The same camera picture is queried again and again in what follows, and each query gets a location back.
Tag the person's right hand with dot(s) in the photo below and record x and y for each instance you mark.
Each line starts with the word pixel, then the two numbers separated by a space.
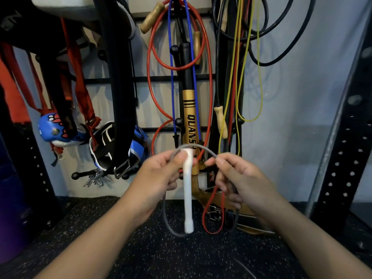
pixel 247 185

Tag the person's left hand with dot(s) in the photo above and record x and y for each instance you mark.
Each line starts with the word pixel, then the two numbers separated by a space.
pixel 151 180

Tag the person's right thumb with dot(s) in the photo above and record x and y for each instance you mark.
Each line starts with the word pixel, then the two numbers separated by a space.
pixel 213 162

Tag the person's left thumb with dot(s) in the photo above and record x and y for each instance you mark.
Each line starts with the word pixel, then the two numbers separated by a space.
pixel 178 158

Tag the person's left forearm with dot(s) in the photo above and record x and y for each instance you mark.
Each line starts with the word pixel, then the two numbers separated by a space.
pixel 101 238

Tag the person's right forearm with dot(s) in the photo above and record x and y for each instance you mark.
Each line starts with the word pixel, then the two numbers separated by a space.
pixel 305 244

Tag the brown leather belt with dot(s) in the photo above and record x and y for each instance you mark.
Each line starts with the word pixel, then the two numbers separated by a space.
pixel 203 197

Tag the black and gold stick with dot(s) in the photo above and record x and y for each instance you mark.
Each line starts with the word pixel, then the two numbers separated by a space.
pixel 190 113

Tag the black resistance band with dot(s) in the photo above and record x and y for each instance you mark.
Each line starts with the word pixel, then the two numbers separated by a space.
pixel 222 84

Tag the bunch of metal keys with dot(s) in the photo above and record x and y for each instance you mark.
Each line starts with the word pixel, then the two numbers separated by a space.
pixel 97 179

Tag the black weightlifting belt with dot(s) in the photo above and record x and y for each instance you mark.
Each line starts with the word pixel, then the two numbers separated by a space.
pixel 122 84

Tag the red hand wrap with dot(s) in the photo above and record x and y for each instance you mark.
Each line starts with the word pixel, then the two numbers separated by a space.
pixel 82 95

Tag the blue monster face boxing glove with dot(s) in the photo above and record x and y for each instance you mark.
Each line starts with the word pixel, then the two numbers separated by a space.
pixel 51 129

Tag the black perforated steel upright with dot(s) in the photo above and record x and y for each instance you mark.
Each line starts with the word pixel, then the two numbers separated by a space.
pixel 32 165
pixel 345 148

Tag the purple bag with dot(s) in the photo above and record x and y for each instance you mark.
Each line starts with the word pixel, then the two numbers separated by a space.
pixel 11 206

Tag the white padded gear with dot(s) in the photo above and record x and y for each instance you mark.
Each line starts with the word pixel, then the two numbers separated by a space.
pixel 66 7

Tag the black padded gear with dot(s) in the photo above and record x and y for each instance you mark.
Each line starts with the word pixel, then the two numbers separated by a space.
pixel 35 23

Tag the black wall grid rack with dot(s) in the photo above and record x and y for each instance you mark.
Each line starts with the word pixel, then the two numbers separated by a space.
pixel 151 79

